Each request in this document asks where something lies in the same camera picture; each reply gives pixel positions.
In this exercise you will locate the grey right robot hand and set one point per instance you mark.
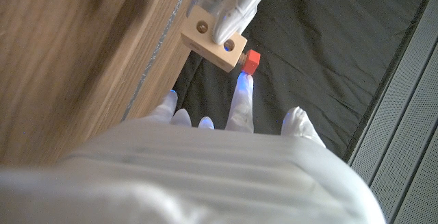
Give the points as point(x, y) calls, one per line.
point(205, 176)

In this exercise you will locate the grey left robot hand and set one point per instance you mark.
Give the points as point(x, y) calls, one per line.
point(232, 5)

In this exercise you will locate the wooden block with holes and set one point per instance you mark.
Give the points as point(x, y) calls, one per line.
point(214, 40)

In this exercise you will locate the red-headed wooden screw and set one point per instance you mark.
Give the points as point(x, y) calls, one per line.
point(250, 62)

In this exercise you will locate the black curtain backdrop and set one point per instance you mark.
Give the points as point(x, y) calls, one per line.
point(308, 63)

